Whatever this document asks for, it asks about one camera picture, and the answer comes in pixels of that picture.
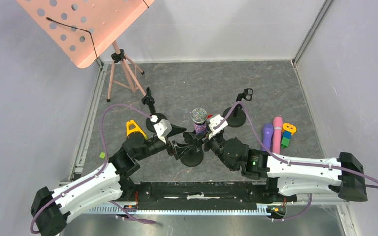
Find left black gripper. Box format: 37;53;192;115
135;123;193;161

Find glitter microphone silver head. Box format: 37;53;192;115
191;107;208;135

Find black microphone stand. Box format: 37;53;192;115
226;88;253;128
180;150;204;167
141;87;167;133

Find pink toy microphone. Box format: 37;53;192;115
272;116;283;154

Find purple toy microphone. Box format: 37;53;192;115
262;123;274;150

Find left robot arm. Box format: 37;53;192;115
30;120;187;236

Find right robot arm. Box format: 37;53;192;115
176;132;368;202

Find pink music stand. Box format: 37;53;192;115
18;0;153;95

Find yellow triangle toy block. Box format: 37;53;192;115
126;120;148;140

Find stacked orange blue green blocks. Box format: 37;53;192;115
281;123;297;148

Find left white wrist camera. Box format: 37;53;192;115
150;115;172;144

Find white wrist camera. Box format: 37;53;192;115
208;114;228;140
150;115;172;144

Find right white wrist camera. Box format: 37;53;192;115
208;114;228;140

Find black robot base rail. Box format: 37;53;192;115
114;177;297;211

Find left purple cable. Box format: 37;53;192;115
30;104;154;235

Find purple cable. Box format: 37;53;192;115
218;101;378;221
30;104;154;235

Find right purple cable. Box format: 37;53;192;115
218;101;378;221

